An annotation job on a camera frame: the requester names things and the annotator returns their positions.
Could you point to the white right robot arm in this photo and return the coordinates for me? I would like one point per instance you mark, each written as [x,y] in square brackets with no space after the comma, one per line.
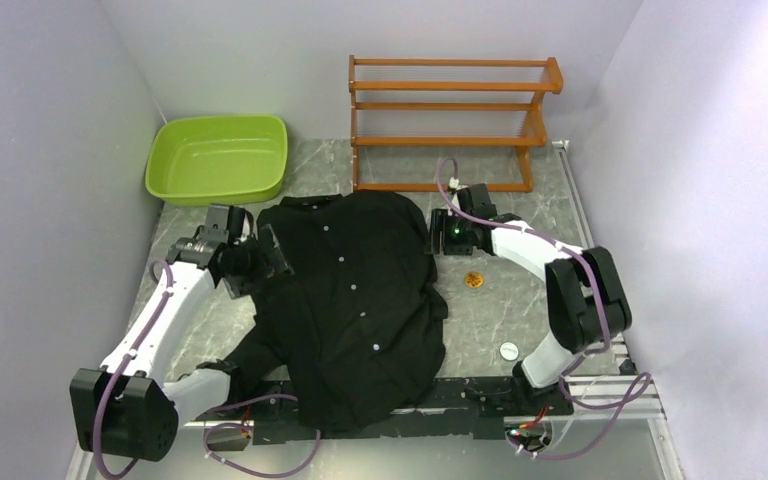
[586,303]

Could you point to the green plastic basin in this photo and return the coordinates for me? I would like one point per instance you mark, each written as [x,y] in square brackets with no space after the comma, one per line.
[225,159]

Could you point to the black button shirt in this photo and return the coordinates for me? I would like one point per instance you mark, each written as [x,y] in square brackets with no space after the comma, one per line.
[357,321]

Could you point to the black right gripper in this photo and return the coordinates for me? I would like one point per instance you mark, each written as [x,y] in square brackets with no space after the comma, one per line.
[440,222]

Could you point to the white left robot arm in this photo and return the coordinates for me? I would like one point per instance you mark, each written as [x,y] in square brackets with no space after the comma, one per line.
[125,407]

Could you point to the white round brooch back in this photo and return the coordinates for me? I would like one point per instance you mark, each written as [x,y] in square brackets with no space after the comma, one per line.
[509,351]

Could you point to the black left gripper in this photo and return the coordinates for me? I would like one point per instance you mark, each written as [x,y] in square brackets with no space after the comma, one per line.
[268,263]

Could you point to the orange round brooch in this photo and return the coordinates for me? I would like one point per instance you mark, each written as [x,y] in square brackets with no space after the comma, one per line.
[474,280]

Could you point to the orange wooden shoe rack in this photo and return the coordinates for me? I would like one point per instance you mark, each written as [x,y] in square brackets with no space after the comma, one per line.
[436,102]

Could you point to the aluminium table edge rail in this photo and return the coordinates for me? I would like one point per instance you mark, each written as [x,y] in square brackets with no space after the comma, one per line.
[662,442]

